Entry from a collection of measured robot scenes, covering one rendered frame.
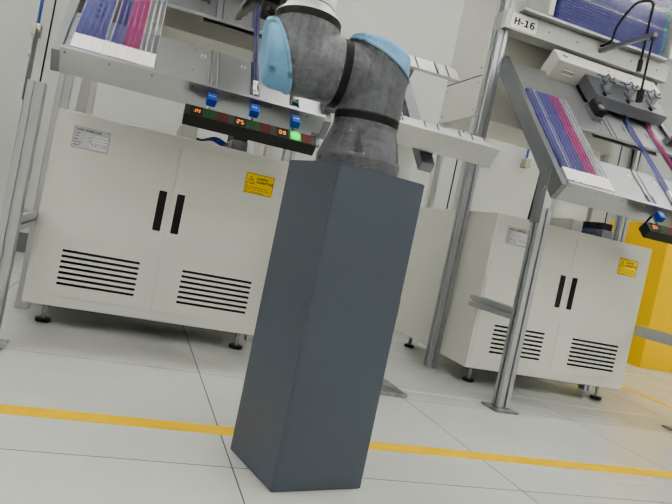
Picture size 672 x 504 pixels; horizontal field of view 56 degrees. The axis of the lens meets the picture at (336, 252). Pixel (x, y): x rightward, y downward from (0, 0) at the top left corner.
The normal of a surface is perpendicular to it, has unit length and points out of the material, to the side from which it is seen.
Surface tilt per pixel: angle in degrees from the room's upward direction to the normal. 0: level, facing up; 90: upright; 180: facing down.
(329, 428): 90
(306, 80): 129
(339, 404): 90
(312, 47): 84
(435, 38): 90
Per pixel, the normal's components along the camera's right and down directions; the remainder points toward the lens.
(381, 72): 0.26, 0.08
